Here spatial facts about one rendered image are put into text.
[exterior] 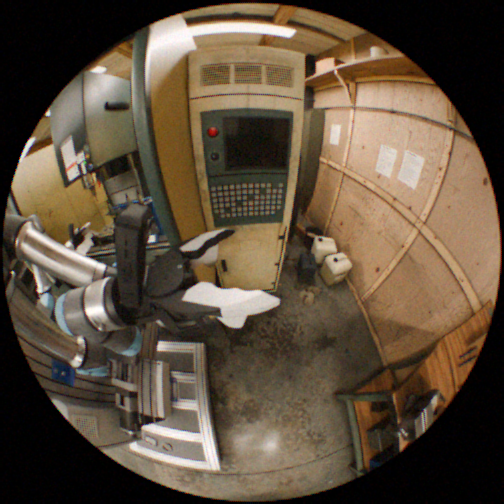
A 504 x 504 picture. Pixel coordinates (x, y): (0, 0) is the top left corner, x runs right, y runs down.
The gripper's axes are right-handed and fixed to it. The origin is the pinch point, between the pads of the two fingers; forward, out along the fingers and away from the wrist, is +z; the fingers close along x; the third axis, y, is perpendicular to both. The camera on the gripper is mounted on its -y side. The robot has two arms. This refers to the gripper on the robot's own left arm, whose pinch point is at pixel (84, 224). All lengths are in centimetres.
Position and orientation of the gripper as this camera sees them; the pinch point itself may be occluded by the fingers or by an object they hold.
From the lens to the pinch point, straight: 133.4
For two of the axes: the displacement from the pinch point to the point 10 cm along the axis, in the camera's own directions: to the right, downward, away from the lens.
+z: -1.5, -6.9, 7.0
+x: 9.9, -1.0, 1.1
